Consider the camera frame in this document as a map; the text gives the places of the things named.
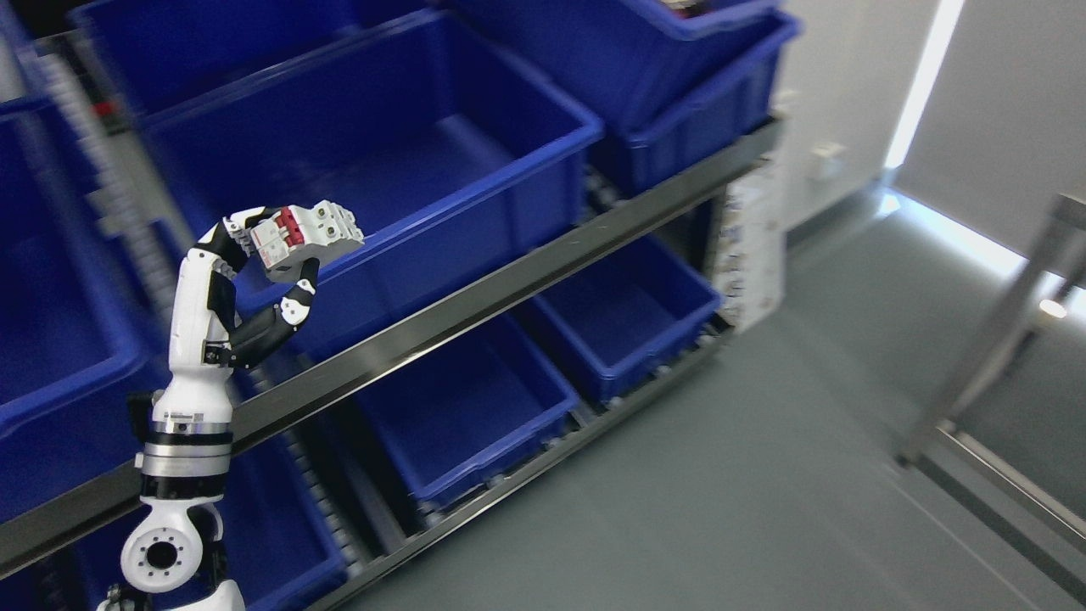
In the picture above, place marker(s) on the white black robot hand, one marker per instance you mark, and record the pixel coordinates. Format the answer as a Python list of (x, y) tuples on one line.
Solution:
[(207, 341)]

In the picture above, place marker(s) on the grey red circuit breaker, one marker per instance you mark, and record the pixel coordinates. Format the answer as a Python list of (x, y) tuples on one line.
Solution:
[(305, 238)]

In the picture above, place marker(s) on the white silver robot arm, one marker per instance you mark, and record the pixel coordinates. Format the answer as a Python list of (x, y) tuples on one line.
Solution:
[(184, 468)]

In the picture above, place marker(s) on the metal shelf rack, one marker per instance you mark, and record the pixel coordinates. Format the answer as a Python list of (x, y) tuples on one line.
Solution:
[(65, 520)]

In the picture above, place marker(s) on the blue bin bottom left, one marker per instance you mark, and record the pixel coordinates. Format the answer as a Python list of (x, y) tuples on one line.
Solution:
[(279, 549)]

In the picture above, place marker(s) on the blue bin lower middle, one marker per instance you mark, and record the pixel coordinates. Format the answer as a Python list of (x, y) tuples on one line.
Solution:
[(467, 412)]

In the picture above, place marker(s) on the blue bin top left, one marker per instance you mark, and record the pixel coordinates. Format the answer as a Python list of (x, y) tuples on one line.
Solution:
[(156, 54)]

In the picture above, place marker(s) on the large blue bin middle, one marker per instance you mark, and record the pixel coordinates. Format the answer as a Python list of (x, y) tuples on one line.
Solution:
[(455, 156)]

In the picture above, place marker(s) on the blue bin lower right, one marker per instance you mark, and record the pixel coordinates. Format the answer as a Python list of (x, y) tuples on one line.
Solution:
[(610, 326)]

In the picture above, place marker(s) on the blue bin upper right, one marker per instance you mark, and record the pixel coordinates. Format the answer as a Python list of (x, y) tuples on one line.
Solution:
[(670, 88)]

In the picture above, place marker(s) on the stainless steel table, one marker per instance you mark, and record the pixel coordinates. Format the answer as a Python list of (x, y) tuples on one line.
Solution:
[(1004, 338)]

